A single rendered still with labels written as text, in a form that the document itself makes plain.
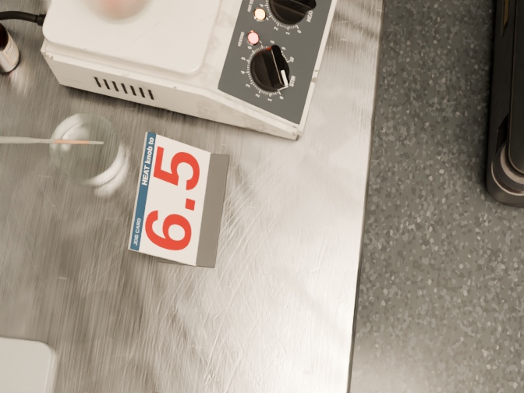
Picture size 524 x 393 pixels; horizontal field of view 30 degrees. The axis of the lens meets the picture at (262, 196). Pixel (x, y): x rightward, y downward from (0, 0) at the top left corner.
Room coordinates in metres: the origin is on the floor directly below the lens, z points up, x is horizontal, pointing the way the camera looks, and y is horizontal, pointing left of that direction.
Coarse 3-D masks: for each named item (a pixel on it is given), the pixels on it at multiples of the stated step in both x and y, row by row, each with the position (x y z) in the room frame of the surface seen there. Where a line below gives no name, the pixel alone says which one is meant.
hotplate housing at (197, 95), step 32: (224, 0) 0.33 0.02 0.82; (224, 32) 0.31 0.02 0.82; (64, 64) 0.29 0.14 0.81; (96, 64) 0.29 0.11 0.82; (128, 64) 0.29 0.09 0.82; (320, 64) 0.30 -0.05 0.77; (128, 96) 0.28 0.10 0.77; (160, 96) 0.27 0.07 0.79; (192, 96) 0.26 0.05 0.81; (224, 96) 0.26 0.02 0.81; (256, 128) 0.25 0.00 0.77; (288, 128) 0.24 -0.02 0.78
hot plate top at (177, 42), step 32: (64, 0) 0.33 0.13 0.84; (160, 0) 0.33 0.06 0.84; (192, 0) 0.32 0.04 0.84; (64, 32) 0.31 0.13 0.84; (96, 32) 0.30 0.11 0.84; (128, 32) 0.30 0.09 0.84; (160, 32) 0.30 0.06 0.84; (192, 32) 0.30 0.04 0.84; (160, 64) 0.28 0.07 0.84; (192, 64) 0.27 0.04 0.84
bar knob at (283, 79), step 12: (276, 48) 0.29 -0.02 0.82; (252, 60) 0.29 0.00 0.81; (264, 60) 0.29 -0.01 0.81; (276, 60) 0.28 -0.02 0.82; (252, 72) 0.28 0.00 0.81; (264, 72) 0.28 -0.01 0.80; (276, 72) 0.27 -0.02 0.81; (288, 72) 0.28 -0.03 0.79; (264, 84) 0.27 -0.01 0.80; (276, 84) 0.27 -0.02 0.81; (288, 84) 0.27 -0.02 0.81
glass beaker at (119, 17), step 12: (96, 0) 0.31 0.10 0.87; (108, 0) 0.31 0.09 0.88; (120, 0) 0.31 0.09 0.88; (132, 0) 0.31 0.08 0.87; (144, 0) 0.32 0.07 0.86; (96, 12) 0.31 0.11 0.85; (108, 12) 0.31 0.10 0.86; (120, 12) 0.31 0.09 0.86; (132, 12) 0.31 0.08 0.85; (144, 12) 0.31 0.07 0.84
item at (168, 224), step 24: (168, 144) 0.24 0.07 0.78; (168, 168) 0.22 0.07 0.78; (192, 168) 0.22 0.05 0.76; (168, 192) 0.20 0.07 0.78; (192, 192) 0.20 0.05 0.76; (144, 216) 0.18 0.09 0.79; (168, 216) 0.18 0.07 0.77; (192, 216) 0.18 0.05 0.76; (144, 240) 0.16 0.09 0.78; (168, 240) 0.16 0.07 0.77; (192, 240) 0.17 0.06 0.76
